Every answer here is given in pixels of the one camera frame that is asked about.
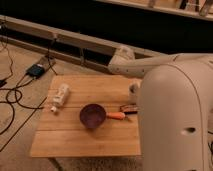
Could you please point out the dark rectangular eraser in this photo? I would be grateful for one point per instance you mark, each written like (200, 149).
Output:
(129, 109)

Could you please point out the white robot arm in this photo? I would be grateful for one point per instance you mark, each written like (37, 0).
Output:
(174, 102)

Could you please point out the black power adapter box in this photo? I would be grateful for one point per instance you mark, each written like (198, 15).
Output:
(35, 71)

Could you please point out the wooden table board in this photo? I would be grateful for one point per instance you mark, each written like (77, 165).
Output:
(63, 135)

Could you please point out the white plastic bottle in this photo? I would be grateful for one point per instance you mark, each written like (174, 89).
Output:
(60, 97)

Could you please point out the white ceramic cup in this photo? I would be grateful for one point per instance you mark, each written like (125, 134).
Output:
(133, 93)

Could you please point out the long wooden beam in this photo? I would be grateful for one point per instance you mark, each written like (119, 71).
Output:
(67, 37)

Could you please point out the purple bowl with orange handle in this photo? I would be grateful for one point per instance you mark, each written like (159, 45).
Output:
(93, 115)

